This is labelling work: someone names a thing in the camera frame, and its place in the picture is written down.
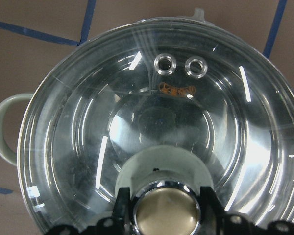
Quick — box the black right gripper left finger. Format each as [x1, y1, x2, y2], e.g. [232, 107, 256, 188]
[46, 187, 131, 235]

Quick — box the glass pot lid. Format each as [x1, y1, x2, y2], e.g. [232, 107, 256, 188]
[16, 18, 294, 235]

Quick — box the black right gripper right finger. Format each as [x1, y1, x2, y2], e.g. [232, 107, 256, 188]
[199, 186, 294, 235]

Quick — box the pale green steel pot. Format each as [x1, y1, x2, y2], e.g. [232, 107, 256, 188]
[0, 7, 294, 235]

